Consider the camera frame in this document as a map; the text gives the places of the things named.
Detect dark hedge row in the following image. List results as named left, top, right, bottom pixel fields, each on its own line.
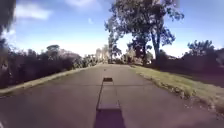
left=0, top=44, right=98, bottom=90

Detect dark overhanging tree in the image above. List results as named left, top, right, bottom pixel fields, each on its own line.
left=0, top=0, right=17, bottom=51

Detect distant trees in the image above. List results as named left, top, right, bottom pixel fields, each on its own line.
left=94, top=44, right=137, bottom=65

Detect narrow grass strip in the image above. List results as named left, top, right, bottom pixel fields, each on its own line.
left=0, top=64, right=98, bottom=97

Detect dark bushes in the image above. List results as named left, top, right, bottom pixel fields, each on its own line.
left=146, top=39, right=224, bottom=88

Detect grey asphalt road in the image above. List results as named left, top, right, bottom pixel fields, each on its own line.
left=0, top=63, right=224, bottom=128

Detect tall tree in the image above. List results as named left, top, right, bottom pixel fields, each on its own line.
left=104, top=0, right=185, bottom=66

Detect small dark tree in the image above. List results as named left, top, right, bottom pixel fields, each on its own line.
left=127, top=35, right=154, bottom=66

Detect grass verge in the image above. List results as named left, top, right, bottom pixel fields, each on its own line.
left=129, top=64, right=224, bottom=114

